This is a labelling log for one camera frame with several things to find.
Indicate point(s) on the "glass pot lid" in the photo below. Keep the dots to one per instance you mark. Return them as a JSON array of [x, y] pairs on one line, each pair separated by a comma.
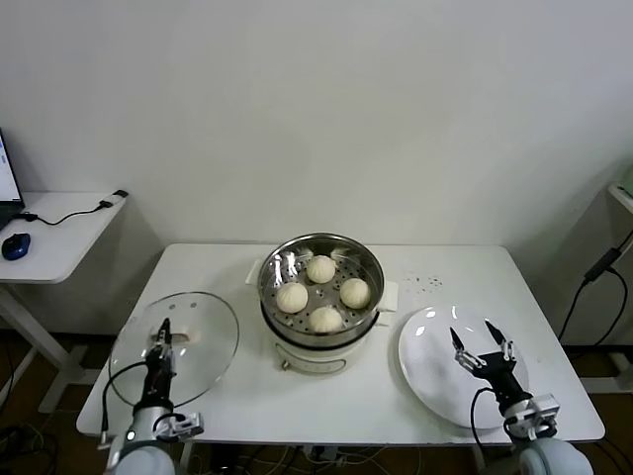
[[207, 336]]

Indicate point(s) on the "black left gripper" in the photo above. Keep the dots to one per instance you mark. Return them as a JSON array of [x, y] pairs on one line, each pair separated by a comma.
[[160, 383]]

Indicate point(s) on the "white laptop desk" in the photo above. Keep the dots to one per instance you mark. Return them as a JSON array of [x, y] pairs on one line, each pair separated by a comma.
[[59, 247]]

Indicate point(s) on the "white power strip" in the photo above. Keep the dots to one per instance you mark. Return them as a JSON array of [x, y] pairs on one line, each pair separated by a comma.
[[321, 453]]

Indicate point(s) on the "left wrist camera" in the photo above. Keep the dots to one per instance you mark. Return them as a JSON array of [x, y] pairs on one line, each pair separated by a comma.
[[183, 424]]

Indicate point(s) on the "stainless steel steamer basket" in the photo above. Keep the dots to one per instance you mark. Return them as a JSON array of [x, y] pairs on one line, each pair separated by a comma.
[[277, 262]]

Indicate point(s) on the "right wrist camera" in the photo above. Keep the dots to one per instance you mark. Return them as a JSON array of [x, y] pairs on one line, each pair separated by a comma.
[[536, 410]]

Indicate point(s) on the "white round plate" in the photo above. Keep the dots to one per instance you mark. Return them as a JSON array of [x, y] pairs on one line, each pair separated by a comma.
[[430, 366]]

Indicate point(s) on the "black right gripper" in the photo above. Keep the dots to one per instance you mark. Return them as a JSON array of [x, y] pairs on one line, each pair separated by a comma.
[[499, 373]]

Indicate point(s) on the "white steamed baozi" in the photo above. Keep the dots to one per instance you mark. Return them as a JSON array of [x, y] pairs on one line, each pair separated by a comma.
[[325, 320], [292, 297], [320, 268], [355, 292]]

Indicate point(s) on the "blue computer mouse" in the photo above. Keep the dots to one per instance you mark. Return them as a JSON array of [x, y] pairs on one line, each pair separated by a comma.
[[16, 246]]

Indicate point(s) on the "white electric cooker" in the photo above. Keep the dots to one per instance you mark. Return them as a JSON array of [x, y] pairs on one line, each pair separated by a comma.
[[306, 358]]

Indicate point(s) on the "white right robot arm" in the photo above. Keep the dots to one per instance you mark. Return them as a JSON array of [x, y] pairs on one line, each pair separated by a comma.
[[549, 455]]

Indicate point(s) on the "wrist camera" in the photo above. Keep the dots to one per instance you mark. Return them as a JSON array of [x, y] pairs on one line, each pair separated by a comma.
[[183, 424], [536, 410]]

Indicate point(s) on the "black laptop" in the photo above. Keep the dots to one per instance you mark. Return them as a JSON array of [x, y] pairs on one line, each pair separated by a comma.
[[7, 183]]

